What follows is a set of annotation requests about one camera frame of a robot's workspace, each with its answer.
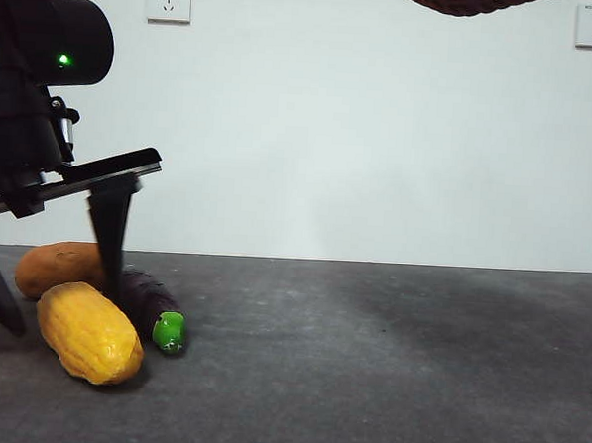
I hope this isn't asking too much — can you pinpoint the purple eggplant with green stem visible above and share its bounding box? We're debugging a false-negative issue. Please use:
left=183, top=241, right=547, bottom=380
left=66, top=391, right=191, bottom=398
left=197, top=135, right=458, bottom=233
left=104, top=266, right=193, bottom=360

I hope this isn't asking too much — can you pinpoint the yellow corn cob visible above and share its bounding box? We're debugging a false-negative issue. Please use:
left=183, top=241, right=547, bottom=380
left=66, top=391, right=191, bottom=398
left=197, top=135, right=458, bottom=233
left=33, top=279, right=149, bottom=388

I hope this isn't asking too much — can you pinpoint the brown woven wicker basket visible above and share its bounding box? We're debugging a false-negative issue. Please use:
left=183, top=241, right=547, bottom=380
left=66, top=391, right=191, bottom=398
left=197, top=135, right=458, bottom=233
left=391, top=0, right=562, bottom=24

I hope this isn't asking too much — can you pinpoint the brown potato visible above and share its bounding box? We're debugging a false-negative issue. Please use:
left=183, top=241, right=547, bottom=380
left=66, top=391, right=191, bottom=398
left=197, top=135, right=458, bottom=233
left=13, top=238, right=110, bottom=305

